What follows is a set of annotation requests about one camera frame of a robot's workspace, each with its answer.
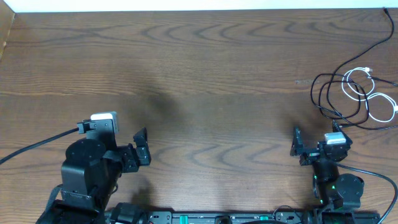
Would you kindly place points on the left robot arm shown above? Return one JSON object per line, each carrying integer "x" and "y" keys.
{"x": 90, "y": 173}

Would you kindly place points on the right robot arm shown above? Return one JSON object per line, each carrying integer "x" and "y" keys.
{"x": 339, "y": 194}

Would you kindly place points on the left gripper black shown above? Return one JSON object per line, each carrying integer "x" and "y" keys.
{"x": 134, "y": 156}

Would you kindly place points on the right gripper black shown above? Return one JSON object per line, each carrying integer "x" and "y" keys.
{"x": 298, "y": 150}

